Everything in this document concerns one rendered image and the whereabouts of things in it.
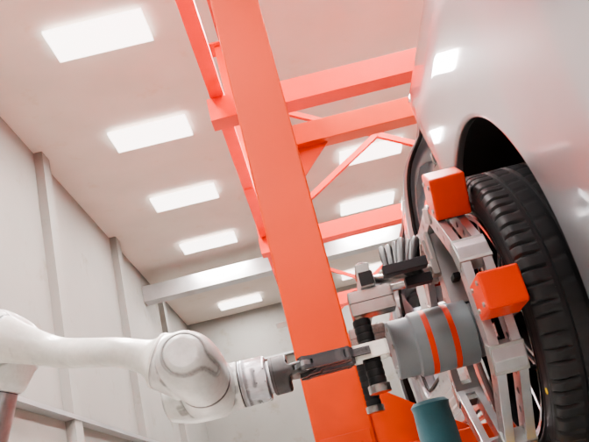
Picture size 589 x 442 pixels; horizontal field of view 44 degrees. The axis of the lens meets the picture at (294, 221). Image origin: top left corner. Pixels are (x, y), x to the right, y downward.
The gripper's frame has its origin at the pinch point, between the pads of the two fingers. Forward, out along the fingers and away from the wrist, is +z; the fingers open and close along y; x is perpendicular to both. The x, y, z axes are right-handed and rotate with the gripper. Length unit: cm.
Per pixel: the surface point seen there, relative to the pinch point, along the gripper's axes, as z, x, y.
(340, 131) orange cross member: 36, 179, -255
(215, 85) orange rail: -35, 258, -295
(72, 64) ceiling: -228, 566, -646
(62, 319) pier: -345, 296, -835
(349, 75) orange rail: 59, 248, -309
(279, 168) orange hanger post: -8, 72, -60
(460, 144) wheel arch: 37, 48, -21
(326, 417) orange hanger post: -12, -4, -60
